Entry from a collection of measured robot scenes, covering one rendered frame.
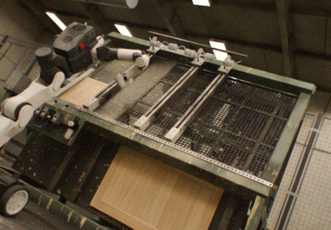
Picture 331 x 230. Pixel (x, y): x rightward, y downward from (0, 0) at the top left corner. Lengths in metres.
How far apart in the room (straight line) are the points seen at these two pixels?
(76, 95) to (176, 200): 1.27
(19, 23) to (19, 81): 9.45
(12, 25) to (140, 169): 10.09
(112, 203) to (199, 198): 0.67
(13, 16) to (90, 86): 9.27
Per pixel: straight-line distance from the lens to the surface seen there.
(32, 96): 2.44
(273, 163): 2.38
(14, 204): 2.40
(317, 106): 7.84
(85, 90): 3.10
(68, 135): 2.65
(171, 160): 2.35
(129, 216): 2.59
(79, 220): 2.51
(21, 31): 12.47
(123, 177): 2.67
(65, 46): 2.56
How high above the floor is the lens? 0.44
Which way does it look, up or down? 16 degrees up
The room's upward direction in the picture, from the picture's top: 27 degrees clockwise
